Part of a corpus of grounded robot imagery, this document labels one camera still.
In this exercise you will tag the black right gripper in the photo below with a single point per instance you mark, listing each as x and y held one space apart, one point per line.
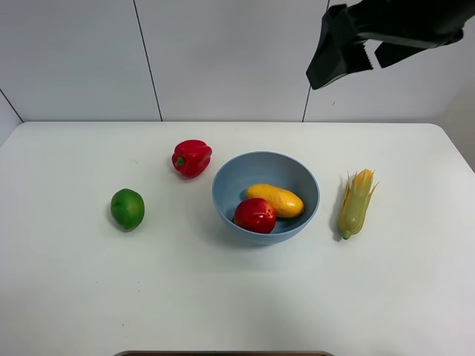
404 29

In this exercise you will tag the blue plastic bowl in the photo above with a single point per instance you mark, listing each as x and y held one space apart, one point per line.
231 181

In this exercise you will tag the yellow mango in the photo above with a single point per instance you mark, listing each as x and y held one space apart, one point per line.
285 203

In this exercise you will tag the green husked corn cob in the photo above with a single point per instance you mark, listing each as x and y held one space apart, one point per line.
358 193

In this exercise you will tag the red bell pepper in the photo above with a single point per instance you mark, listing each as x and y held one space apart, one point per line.
191 158

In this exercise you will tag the green lime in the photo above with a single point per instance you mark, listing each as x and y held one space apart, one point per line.
127 208

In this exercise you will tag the red yellow peach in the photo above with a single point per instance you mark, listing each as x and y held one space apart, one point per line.
255 215

